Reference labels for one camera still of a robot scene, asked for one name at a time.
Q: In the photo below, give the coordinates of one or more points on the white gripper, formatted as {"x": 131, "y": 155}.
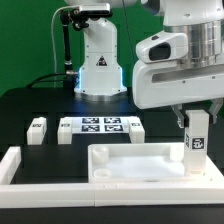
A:
{"x": 161, "y": 84}

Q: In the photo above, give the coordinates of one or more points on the white desk tabletop tray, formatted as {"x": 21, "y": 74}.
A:
{"x": 150, "y": 166}

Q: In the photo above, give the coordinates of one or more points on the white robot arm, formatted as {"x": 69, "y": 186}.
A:
{"x": 183, "y": 63}

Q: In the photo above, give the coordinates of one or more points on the fiducial marker sheet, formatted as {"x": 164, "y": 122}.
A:
{"x": 99, "y": 125}

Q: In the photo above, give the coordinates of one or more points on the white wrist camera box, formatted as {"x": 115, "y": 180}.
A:
{"x": 162, "y": 46}

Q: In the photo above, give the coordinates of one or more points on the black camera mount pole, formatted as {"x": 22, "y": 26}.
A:
{"x": 69, "y": 81}

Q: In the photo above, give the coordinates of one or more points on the white U-shaped obstacle frame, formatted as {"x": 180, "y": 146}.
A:
{"x": 85, "y": 194}

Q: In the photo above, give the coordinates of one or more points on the mounted grey camera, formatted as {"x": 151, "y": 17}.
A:
{"x": 98, "y": 10}

